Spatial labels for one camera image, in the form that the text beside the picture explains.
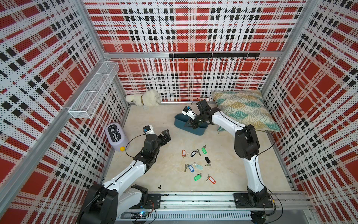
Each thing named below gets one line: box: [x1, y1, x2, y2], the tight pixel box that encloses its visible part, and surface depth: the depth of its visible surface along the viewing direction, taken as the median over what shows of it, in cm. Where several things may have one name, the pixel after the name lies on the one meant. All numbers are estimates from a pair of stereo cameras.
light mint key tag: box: [193, 161, 204, 171], surface depth 88 cm
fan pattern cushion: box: [211, 89, 282, 133], surface depth 97 cm
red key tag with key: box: [206, 174, 216, 184], surface depth 83 cm
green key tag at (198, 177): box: [193, 173, 202, 182], surface depth 84 cm
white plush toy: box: [125, 89, 161, 106], surface depth 117 cm
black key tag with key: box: [204, 156, 211, 167], surface depth 90 cm
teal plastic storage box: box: [174, 113, 209, 136], surface depth 95 cm
